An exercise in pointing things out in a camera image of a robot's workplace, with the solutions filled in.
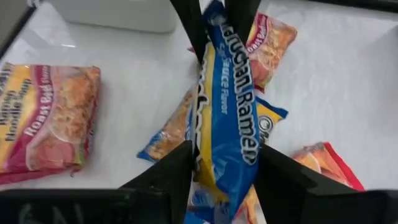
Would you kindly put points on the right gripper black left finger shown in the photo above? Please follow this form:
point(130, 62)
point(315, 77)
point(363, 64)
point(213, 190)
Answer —
point(140, 205)

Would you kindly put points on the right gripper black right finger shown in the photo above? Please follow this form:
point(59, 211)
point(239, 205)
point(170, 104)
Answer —
point(311, 205)

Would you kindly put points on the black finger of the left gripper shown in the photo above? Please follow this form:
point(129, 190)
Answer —
point(241, 15)
point(191, 18)

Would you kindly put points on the red beef Maruchan ramen pack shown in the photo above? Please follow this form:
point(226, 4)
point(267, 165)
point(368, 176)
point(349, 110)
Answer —
point(273, 46)
point(49, 124)

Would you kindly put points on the blue Maruchan ramen pack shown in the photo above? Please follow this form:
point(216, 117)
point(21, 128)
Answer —
point(168, 137)
point(227, 124)

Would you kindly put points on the clear plastic bin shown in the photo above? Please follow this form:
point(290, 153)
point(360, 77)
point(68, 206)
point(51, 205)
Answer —
point(118, 15)

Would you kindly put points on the black table frame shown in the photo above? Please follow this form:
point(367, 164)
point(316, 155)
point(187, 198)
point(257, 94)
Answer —
point(373, 3)

